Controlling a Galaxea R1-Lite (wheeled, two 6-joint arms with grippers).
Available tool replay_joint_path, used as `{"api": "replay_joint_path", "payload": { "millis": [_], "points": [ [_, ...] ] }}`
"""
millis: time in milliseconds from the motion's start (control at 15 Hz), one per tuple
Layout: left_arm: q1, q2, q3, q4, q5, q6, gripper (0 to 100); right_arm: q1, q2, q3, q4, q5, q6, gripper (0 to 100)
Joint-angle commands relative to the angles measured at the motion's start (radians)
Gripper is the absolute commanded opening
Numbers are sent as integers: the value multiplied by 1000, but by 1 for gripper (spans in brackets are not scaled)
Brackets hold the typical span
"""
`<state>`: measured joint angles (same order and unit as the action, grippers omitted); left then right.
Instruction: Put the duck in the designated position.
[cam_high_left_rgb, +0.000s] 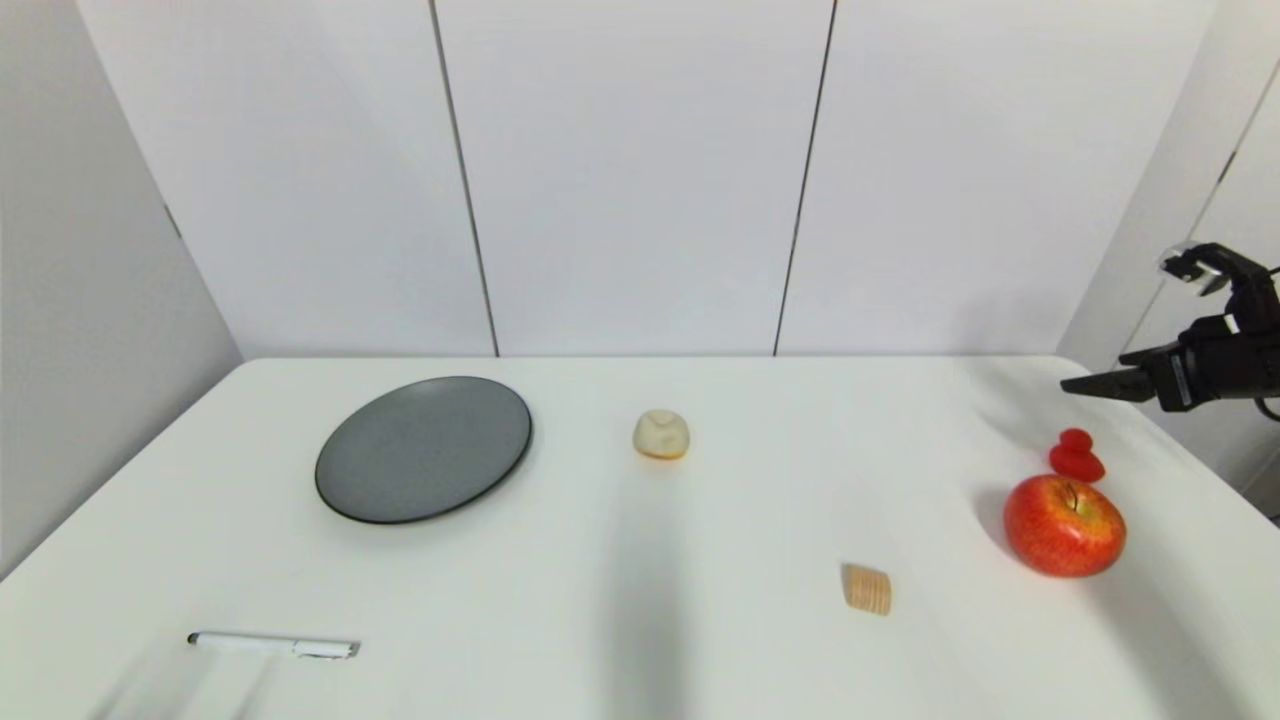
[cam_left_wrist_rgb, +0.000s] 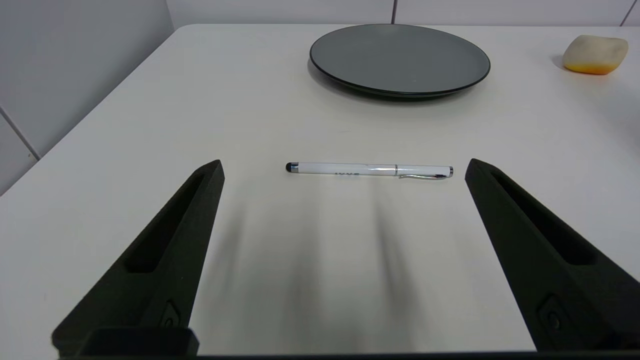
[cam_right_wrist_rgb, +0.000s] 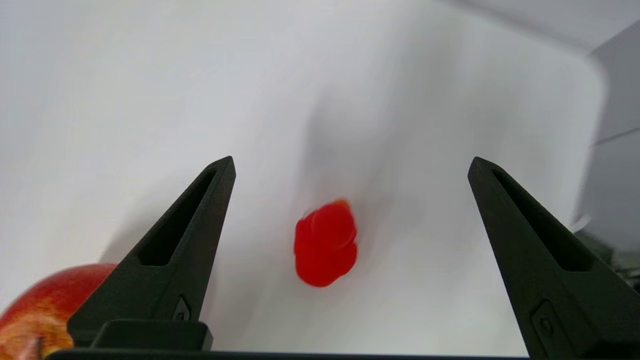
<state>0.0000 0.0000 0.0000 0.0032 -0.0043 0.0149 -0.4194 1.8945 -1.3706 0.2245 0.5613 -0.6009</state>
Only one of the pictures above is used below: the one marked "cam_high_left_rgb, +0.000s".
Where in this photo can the red apple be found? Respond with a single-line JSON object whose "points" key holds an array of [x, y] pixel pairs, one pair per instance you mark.
{"points": [[1064, 527]]}

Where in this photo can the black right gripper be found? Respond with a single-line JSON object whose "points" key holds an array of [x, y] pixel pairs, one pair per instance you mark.
{"points": [[1225, 370]]}

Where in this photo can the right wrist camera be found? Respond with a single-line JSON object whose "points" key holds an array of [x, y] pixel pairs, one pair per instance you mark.
{"points": [[1230, 275]]}

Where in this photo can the dark grey round plate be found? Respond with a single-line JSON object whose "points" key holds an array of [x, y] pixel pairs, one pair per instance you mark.
{"points": [[423, 450]]}

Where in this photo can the cream steamed bun toy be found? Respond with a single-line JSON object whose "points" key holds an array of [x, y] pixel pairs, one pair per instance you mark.
{"points": [[661, 434]]}

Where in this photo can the red toy duck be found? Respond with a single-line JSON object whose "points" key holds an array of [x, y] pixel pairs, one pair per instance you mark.
{"points": [[1077, 461]]}

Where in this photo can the white pen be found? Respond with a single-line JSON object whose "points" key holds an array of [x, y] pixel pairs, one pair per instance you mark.
{"points": [[275, 645]]}

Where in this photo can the small tan wooden block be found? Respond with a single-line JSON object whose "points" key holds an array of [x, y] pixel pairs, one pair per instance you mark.
{"points": [[867, 589]]}

